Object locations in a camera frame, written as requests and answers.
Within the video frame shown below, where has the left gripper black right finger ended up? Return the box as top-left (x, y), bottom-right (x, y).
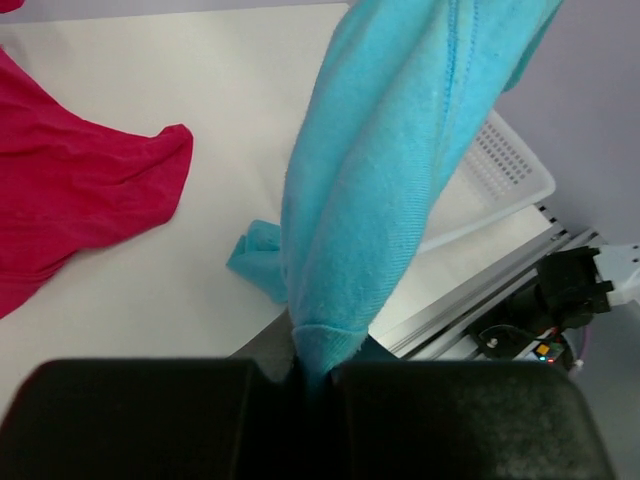
top-left (331, 361), bottom-right (616, 479)

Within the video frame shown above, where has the aluminium rail base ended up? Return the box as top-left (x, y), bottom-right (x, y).
top-left (374, 205), bottom-right (603, 360)

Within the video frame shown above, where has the teal t shirt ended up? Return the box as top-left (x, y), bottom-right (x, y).
top-left (227, 1), bottom-right (560, 385)

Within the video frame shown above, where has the red t shirt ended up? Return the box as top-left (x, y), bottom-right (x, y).
top-left (0, 0), bottom-right (195, 320)

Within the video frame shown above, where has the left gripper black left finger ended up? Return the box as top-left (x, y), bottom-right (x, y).
top-left (1, 359), bottom-right (305, 479)

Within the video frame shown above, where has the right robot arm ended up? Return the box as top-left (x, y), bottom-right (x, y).
top-left (469, 244), bottom-right (639, 372)

